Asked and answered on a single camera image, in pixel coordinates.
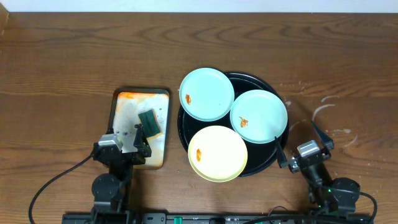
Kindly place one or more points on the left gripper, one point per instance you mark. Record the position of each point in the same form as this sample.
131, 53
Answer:
143, 147

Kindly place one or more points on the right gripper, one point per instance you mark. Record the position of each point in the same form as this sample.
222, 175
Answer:
327, 141

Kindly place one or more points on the green yellow sponge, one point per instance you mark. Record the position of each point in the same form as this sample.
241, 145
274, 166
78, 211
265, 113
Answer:
150, 124

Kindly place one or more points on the light blue plate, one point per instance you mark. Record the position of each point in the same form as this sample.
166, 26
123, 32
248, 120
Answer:
206, 94
258, 116

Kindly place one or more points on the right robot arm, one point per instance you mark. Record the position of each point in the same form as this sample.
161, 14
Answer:
333, 196

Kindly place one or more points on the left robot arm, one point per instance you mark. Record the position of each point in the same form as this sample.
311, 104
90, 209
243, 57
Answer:
110, 189

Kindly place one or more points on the rectangular soapy water tray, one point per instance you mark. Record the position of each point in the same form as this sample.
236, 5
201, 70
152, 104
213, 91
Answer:
127, 103

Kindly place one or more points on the pale yellow plate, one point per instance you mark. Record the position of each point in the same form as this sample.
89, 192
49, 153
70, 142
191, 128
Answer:
217, 154

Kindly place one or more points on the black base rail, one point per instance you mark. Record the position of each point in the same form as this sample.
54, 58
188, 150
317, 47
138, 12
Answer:
162, 218

